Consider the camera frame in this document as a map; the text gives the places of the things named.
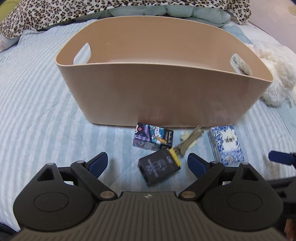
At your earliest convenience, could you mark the pink grey pillow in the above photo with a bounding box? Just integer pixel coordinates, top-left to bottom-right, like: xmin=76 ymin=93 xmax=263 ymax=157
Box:
xmin=0 ymin=35 xmax=19 ymax=52

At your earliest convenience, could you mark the tan plastic storage basket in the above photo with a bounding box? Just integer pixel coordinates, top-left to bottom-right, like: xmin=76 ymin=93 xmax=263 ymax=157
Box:
xmin=56 ymin=16 xmax=273 ymax=127

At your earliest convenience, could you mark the black small box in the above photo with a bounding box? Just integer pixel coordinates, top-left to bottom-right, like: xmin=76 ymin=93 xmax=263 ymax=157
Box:
xmin=138 ymin=149 xmax=181 ymax=186

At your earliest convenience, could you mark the teal quilted comforter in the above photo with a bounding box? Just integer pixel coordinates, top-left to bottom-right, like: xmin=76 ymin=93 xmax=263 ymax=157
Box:
xmin=85 ymin=5 xmax=231 ymax=27

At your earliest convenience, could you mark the leopard print blanket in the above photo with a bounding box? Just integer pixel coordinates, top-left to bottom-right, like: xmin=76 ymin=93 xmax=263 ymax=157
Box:
xmin=1 ymin=1 xmax=251 ymax=39

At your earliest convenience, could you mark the blue white tissue pack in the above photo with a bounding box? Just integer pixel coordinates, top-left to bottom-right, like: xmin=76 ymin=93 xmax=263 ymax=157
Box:
xmin=208 ymin=126 xmax=244 ymax=166

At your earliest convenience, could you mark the pink headboard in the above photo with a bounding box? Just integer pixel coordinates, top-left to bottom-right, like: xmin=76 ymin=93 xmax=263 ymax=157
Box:
xmin=249 ymin=0 xmax=296 ymax=51

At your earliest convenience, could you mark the white fluffy plush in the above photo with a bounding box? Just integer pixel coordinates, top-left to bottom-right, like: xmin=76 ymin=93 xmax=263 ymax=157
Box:
xmin=222 ymin=41 xmax=295 ymax=113

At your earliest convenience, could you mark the metal keys bunch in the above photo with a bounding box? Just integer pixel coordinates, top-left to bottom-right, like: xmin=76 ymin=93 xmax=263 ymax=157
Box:
xmin=173 ymin=126 xmax=204 ymax=156

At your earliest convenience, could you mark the purple cartoon card box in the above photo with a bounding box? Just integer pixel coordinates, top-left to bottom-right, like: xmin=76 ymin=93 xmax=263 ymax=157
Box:
xmin=132 ymin=122 xmax=174 ymax=151

